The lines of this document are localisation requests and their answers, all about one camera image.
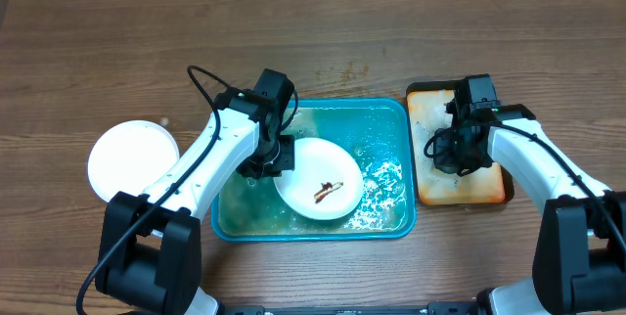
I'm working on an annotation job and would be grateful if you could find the teal plastic tray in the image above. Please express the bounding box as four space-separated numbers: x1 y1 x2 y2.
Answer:
210 98 417 242

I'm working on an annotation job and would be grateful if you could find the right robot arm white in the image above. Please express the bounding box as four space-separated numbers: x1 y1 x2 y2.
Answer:
424 74 625 314

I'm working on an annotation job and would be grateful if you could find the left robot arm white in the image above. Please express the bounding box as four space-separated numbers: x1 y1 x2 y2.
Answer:
75 68 298 314

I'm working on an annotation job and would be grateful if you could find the black tray with soapy water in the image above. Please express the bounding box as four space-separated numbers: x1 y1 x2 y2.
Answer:
406 80 514 205

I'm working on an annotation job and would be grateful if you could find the white plate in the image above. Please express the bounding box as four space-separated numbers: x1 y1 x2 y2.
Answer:
87 120 180 203
274 138 364 221

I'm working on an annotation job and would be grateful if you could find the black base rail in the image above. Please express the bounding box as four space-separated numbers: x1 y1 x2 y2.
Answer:
217 301 490 315

